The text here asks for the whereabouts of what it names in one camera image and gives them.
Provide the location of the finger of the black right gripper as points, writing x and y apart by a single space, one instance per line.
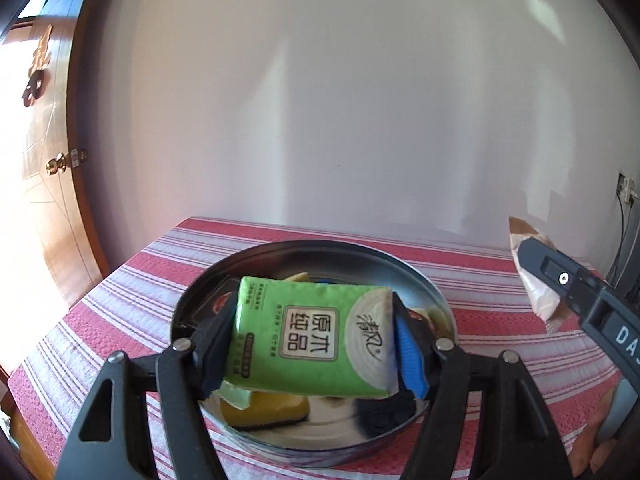
577 287

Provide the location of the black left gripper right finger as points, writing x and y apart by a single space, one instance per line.
516 435

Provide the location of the yellow green scrub sponge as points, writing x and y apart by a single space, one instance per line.
247 409

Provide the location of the green tissue pack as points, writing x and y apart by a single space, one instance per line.
313 339

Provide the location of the black playing card box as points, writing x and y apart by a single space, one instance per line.
214 300

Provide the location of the person's right hand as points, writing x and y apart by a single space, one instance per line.
590 456

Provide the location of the red white striped tablecloth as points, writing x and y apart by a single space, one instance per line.
131 311

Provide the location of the round metal tin tray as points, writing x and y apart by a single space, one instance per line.
336 431

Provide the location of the wooden door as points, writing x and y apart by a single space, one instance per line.
47 103

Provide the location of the brass door knob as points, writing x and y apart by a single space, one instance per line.
61 162

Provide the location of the dark door hanging ornament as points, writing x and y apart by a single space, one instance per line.
41 59

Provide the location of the wall power socket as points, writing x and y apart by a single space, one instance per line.
625 189

